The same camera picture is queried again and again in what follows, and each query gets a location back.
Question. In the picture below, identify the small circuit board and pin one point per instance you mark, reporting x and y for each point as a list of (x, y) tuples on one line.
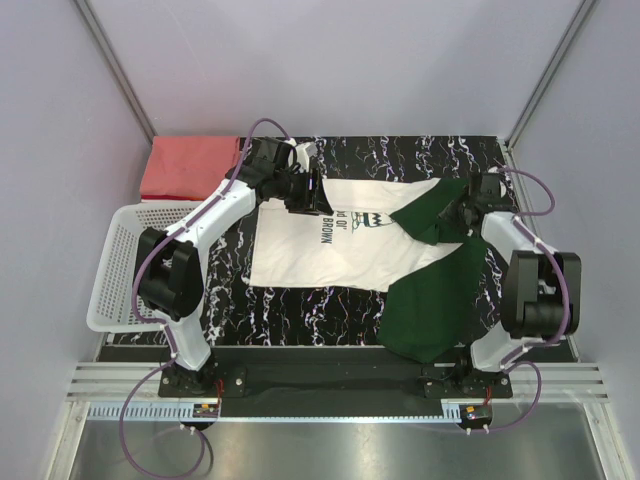
[(206, 410), (477, 413)]

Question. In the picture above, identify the left aluminium frame post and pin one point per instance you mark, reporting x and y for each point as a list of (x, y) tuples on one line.
[(101, 39)]

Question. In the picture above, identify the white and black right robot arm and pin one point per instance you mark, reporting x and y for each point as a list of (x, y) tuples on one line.
[(540, 303)]

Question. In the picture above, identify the right aluminium frame post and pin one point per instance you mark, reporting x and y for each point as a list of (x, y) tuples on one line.
[(577, 23)]

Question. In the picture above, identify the folded pink t-shirt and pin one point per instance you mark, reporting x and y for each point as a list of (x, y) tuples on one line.
[(188, 167)]

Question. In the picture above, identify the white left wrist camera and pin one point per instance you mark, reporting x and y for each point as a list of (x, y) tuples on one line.
[(304, 153)]

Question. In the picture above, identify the folded white t-shirt under stack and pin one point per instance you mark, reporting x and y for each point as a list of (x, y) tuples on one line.
[(150, 201)]

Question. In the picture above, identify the left small circuit board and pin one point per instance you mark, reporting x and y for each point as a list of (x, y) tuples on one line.
[(206, 410)]

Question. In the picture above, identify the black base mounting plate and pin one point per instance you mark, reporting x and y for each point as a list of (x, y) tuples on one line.
[(325, 383)]

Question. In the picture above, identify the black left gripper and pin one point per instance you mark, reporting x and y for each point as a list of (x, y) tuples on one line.
[(313, 201)]

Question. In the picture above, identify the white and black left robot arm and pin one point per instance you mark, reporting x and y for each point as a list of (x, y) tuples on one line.
[(171, 263)]

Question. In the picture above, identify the white perforated plastic basket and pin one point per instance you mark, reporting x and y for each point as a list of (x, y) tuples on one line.
[(110, 304)]

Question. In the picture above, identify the aluminium frame post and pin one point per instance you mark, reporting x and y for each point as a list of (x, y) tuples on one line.
[(577, 23), (101, 39)]

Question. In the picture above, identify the slotted aluminium front rail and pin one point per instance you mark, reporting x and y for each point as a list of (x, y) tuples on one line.
[(136, 392)]

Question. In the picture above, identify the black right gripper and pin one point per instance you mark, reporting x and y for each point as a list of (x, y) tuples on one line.
[(448, 213)]

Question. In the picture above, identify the white and green raglan t-shirt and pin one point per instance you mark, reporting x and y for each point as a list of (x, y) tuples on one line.
[(386, 237)]

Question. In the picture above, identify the right small circuit board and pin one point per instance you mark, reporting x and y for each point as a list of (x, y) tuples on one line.
[(477, 413)]

